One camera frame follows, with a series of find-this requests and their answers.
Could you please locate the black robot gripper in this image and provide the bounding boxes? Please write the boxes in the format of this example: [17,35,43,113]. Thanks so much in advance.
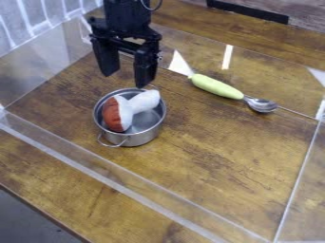
[87,0,163,88]

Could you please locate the red and white plush mushroom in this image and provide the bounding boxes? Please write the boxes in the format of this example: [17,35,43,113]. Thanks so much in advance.
[102,90,160,132]

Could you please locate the small silver metal pot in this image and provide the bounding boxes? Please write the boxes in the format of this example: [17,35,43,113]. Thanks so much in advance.
[92,88,166,148]

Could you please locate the black bar at back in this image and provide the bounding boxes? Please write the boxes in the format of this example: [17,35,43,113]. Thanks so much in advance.
[206,0,289,25]

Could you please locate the green handled metal spoon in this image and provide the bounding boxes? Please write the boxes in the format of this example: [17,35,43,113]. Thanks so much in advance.
[189,74,278,113]

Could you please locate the clear acrylic enclosure wall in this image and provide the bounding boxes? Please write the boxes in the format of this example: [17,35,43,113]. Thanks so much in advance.
[0,0,325,243]

